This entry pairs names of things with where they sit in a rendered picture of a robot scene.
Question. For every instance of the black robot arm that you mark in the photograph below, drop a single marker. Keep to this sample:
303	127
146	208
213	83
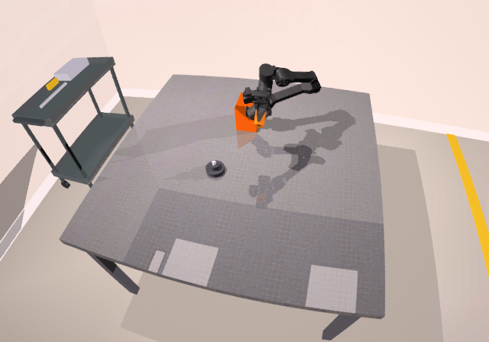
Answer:
283	77

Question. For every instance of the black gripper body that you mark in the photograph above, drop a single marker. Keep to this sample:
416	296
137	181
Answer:
263	94

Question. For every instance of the silver round pedestal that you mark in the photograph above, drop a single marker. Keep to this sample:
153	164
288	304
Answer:
215	168

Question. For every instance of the orange knob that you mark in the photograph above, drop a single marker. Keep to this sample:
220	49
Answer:
259	123

